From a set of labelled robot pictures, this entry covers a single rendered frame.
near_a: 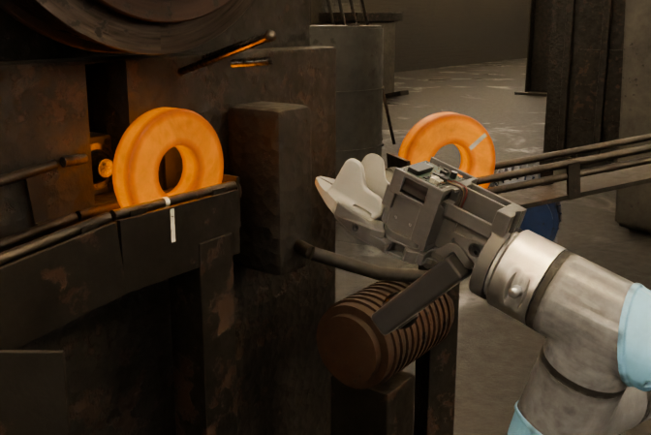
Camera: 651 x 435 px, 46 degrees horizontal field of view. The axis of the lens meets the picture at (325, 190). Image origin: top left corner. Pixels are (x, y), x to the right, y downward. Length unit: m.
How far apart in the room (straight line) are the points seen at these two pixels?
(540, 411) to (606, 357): 0.08
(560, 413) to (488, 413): 1.24
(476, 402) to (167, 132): 1.26
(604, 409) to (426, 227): 0.21
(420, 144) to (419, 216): 0.45
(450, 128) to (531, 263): 0.52
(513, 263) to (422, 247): 0.08
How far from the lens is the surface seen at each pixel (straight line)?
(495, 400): 1.98
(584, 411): 0.69
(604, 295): 0.65
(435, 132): 1.13
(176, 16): 0.87
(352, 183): 0.74
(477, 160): 1.18
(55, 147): 0.92
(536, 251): 0.67
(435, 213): 0.68
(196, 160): 0.96
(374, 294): 1.10
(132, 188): 0.90
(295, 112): 1.05
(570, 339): 0.66
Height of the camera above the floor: 0.92
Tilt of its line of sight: 13 degrees down
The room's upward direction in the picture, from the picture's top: straight up
